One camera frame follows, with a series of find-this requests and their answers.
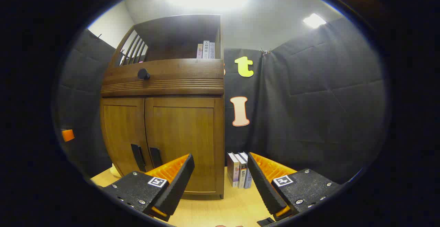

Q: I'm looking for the white blue cover book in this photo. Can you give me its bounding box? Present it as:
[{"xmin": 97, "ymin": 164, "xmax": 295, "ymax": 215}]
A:
[{"xmin": 241, "ymin": 151, "xmax": 253, "ymax": 189}]

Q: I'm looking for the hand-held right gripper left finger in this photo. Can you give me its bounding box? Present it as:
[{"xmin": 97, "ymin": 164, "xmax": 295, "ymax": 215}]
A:
[{"xmin": 100, "ymin": 153, "xmax": 195, "ymax": 222}]

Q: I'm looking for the wooden double-door shoe cabinet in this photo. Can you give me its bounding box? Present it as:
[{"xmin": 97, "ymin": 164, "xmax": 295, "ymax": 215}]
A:
[{"xmin": 100, "ymin": 13, "xmax": 226, "ymax": 200}]

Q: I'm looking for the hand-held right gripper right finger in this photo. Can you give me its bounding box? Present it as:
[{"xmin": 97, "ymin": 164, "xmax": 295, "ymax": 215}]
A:
[{"xmin": 247, "ymin": 151, "xmax": 344, "ymax": 222}]

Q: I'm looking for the book with yellow label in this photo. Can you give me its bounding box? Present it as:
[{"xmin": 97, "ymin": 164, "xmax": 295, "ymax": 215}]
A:
[{"xmin": 235, "ymin": 153, "xmax": 248, "ymax": 189}]

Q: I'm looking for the wooden drawer with black knob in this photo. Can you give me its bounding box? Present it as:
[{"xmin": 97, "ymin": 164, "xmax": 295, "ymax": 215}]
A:
[{"xmin": 101, "ymin": 59, "xmax": 224, "ymax": 98}]

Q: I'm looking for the small ceiling light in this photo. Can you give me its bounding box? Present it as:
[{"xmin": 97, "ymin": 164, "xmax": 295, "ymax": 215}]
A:
[{"xmin": 302, "ymin": 13, "xmax": 327, "ymax": 29}]

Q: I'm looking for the dark purple cover book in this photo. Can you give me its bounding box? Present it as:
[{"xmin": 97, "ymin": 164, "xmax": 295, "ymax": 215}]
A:
[{"xmin": 227, "ymin": 152, "xmax": 240, "ymax": 188}]

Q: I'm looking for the black backdrop cloth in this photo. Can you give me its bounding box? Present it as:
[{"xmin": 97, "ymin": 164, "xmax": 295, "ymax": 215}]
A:
[{"xmin": 57, "ymin": 18, "xmax": 387, "ymax": 184}]

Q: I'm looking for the wooden shoe cabinet door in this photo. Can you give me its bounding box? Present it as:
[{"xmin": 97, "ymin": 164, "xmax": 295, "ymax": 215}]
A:
[
  {"xmin": 144, "ymin": 98, "xmax": 216, "ymax": 195},
  {"xmin": 100, "ymin": 98, "xmax": 153, "ymax": 178}
]

